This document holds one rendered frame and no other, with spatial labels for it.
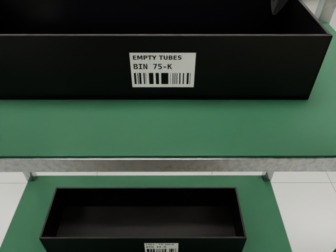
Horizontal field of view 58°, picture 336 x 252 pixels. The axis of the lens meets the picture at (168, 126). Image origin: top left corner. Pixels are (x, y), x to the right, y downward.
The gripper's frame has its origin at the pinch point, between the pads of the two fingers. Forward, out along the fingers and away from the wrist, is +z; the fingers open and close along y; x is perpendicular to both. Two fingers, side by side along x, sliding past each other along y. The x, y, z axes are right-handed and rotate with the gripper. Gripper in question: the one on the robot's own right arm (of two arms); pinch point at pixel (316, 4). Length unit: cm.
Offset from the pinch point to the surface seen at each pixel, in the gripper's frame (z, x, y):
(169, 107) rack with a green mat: 17.8, 3.9, 16.0
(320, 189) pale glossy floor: 127, 0, -59
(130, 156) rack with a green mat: 13.3, 13.1, 21.2
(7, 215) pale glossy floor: 119, 12, 91
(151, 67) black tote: 13.1, -0.5, 18.6
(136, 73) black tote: 14.0, -0.1, 20.8
